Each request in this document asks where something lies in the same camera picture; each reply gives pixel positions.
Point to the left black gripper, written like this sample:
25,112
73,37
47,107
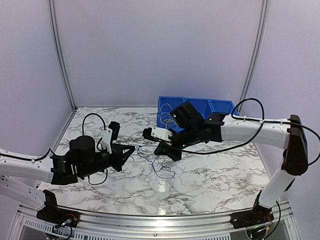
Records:
120,158

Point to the right blue storage bin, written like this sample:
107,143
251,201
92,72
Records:
222,106

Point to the aluminium front rail frame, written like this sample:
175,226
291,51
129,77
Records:
107,226

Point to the blue storage bin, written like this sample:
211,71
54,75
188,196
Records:
164,106
222,106
203,105

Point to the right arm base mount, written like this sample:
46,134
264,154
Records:
248,218

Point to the aluminium corner post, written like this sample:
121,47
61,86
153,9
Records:
261,27
59,53

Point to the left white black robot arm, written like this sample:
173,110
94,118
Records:
55,170

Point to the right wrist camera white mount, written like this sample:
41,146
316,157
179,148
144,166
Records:
157,134

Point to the left aluminium corner post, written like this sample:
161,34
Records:
59,53

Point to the right aluminium corner post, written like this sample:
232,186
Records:
261,27

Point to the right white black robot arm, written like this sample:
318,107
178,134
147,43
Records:
286,134

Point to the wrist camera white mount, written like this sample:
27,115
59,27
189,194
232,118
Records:
110,134
157,134

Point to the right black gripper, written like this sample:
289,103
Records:
163,149

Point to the left blue storage bin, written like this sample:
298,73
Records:
164,106

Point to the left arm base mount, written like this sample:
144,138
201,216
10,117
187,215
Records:
59,216

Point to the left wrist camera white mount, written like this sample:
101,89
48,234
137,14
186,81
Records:
110,134

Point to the middle blue storage bin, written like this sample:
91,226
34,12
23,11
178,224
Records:
203,105

